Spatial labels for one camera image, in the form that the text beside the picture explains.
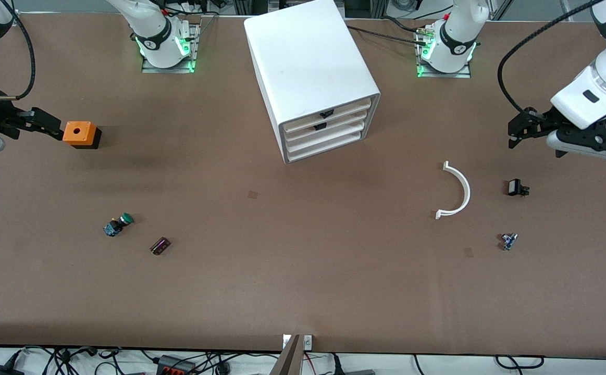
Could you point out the aluminium frame strut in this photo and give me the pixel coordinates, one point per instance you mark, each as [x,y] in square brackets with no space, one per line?
[567,10]

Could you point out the small white metal bracket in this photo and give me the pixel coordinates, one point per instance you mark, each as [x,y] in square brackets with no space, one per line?
[308,342]

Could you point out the small black switch component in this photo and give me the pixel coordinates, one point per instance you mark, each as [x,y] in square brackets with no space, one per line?
[515,187]

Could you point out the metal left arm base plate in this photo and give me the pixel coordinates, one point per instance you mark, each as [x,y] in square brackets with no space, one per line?
[443,75]

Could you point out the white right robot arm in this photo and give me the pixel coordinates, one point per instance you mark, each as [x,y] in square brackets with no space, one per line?
[151,26]

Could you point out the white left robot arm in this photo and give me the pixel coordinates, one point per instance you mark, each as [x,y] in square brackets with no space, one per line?
[456,31]

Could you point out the green push button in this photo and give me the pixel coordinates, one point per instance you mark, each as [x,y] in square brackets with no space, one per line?
[115,226]

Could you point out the orange box with black base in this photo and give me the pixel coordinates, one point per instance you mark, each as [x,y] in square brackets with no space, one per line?
[78,133]

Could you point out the small blue electronic component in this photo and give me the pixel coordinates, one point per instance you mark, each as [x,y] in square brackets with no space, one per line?
[508,241]

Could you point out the black plug adapter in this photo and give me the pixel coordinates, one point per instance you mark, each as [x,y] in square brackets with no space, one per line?
[0,371]

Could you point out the brown angled post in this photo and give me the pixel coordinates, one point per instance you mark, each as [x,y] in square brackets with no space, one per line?
[288,362]

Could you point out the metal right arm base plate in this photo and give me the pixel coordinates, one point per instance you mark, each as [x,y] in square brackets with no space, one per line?
[167,70]

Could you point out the white drawer cabinet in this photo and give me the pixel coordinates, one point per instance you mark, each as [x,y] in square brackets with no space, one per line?
[302,52]

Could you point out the black and orange power strip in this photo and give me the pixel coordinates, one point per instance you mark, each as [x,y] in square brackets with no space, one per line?
[175,367]

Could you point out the white plastic drawer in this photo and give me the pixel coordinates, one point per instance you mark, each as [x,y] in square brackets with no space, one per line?
[302,132]
[302,150]
[302,123]
[302,141]

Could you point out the white curved plastic arc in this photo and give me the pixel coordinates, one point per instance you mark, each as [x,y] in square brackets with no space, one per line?
[467,191]

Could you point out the small dark purple block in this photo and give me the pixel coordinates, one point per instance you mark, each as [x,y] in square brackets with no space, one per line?
[160,246]

